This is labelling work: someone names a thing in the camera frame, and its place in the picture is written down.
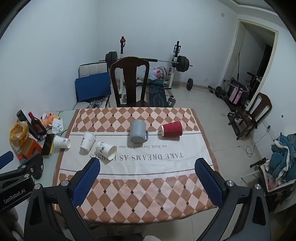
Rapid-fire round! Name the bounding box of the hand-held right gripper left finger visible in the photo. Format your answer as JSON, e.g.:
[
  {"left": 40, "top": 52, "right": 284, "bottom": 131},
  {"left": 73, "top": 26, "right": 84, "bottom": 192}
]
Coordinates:
[{"left": 24, "top": 158, "right": 101, "bottom": 241}]

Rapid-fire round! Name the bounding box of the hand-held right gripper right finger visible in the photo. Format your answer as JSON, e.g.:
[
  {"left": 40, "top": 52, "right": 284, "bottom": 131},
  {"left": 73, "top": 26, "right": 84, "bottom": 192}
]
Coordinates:
[{"left": 195, "top": 158, "right": 271, "bottom": 241}]

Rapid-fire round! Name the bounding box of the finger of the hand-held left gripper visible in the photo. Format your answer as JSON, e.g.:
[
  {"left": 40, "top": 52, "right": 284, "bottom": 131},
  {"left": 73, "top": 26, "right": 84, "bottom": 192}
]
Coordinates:
[
  {"left": 0, "top": 154, "right": 44, "bottom": 184},
  {"left": 0, "top": 151, "right": 14, "bottom": 171}
]

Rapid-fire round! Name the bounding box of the person's left forearm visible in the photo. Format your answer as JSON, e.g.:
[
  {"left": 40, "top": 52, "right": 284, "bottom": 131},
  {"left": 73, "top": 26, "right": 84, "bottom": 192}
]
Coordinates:
[{"left": 0, "top": 206, "right": 25, "bottom": 241}]

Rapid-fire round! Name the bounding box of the white paper cup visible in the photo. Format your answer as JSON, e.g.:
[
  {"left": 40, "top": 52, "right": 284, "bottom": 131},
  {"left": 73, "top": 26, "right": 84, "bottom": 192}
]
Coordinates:
[
  {"left": 95, "top": 141, "right": 117, "bottom": 162},
  {"left": 80, "top": 131, "right": 97, "bottom": 155},
  {"left": 53, "top": 135, "right": 71, "bottom": 149}
]

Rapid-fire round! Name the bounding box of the red ribbed paper cup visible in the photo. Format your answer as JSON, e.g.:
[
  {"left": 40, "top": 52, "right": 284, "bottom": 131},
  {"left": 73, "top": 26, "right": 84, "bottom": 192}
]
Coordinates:
[{"left": 161, "top": 121, "right": 184, "bottom": 138}]

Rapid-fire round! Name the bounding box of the orange cardboard box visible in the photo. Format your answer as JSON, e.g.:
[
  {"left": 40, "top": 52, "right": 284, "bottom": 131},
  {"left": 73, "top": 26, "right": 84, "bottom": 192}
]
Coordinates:
[{"left": 19, "top": 137, "right": 43, "bottom": 161}]

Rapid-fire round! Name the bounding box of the yellow plastic bag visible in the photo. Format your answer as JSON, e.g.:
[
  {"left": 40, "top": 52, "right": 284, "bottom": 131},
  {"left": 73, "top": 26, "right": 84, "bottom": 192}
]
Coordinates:
[{"left": 9, "top": 121, "right": 30, "bottom": 154}]

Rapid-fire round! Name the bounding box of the black box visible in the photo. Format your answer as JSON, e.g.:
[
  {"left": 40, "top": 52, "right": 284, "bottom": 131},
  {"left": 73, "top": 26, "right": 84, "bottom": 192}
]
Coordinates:
[{"left": 41, "top": 134, "right": 55, "bottom": 155}]

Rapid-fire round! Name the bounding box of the black bottle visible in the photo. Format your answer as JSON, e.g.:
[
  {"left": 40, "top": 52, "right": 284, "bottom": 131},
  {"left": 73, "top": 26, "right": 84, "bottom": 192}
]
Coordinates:
[{"left": 16, "top": 110, "right": 36, "bottom": 138}]

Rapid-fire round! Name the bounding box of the dark wine bottle red cap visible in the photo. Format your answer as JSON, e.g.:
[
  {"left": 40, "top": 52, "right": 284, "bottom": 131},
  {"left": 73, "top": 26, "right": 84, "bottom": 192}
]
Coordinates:
[{"left": 28, "top": 111, "right": 47, "bottom": 135}]

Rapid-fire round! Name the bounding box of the crumpled white tissue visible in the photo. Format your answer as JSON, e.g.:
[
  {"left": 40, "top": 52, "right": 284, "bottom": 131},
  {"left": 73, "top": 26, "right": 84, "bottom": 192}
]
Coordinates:
[{"left": 51, "top": 118, "right": 64, "bottom": 134}]

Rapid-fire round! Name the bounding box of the orange and white wrapper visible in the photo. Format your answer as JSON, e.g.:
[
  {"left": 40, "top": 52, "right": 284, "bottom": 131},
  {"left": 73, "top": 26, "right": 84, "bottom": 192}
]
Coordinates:
[{"left": 41, "top": 111, "right": 61, "bottom": 127}]

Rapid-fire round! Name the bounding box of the checkered printed tablecloth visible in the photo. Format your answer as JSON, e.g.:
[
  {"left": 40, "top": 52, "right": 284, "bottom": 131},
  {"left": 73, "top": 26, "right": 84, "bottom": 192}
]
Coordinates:
[{"left": 53, "top": 107, "right": 220, "bottom": 224}]

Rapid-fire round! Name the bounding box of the grey mug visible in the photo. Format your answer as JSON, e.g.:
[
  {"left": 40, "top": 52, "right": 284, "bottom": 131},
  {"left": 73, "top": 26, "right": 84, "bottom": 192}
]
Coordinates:
[{"left": 130, "top": 119, "right": 149, "bottom": 144}]

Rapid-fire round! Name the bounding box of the dark storage box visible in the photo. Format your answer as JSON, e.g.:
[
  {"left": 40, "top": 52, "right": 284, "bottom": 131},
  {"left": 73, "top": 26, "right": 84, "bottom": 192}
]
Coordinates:
[{"left": 258, "top": 162, "right": 296, "bottom": 213}]

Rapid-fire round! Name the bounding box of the chrome dumbbell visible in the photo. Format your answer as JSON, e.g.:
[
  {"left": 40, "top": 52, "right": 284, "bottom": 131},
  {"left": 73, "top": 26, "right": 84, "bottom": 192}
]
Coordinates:
[{"left": 86, "top": 99, "right": 108, "bottom": 109}]

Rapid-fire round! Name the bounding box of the pile of blue laundry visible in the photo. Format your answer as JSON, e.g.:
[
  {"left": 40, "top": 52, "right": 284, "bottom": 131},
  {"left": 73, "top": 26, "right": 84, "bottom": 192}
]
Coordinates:
[{"left": 265, "top": 133, "right": 296, "bottom": 184}]

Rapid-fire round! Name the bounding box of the dark wooden chair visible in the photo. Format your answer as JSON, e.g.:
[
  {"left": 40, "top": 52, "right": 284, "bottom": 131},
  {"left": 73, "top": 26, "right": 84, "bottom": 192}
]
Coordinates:
[
  {"left": 110, "top": 57, "right": 150, "bottom": 108},
  {"left": 228, "top": 92, "right": 273, "bottom": 141}
]

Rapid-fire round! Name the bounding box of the black exercise mat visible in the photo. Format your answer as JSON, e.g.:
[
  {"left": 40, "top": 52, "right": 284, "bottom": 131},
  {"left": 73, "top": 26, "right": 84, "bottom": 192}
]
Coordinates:
[{"left": 147, "top": 84, "right": 167, "bottom": 108}]

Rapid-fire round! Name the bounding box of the small black barbell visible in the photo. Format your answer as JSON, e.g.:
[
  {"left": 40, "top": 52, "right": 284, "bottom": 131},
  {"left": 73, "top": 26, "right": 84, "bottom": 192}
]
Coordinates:
[{"left": 184, "top": 78, "right": 214, "bottom": 94}]

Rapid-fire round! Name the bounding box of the black exercise machine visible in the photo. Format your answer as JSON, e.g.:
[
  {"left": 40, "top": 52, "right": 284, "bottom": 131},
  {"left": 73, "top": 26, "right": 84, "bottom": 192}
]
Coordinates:
[{"left": 223, "top": 72, "right": 263, "bottom": 105}]

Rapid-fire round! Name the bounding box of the white padded seat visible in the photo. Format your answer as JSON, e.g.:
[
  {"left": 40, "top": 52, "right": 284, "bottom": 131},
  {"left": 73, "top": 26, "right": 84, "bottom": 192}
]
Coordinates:
[{"left": 78, "top": 62, "right": 109, "bottom": 78}]

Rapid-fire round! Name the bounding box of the white bench press rack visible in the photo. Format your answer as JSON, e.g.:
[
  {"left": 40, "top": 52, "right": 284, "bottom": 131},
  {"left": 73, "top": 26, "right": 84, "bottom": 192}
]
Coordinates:
[{"left": 117, "top": 36, "right": 182, "bottom": 96}]

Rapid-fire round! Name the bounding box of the red and white plastic bag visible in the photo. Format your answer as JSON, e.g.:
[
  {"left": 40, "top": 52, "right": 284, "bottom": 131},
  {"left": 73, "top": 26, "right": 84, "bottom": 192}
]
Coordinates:
[{"left": 148, "top": 66, "right": 167, "bottom": 80}]

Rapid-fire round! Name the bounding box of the barbell with black plates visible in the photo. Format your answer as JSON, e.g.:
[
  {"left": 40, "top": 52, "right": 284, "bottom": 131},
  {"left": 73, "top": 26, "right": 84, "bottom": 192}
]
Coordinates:
[{"left": 99, "top": 52, "right": 194, "bottom": 72}]

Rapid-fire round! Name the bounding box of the black floor cable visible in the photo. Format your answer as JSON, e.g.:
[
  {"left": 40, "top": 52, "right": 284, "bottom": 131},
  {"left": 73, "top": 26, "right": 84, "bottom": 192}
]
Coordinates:
[{"left": 238, "top": 125, "right": 271, "bottom": 158}]

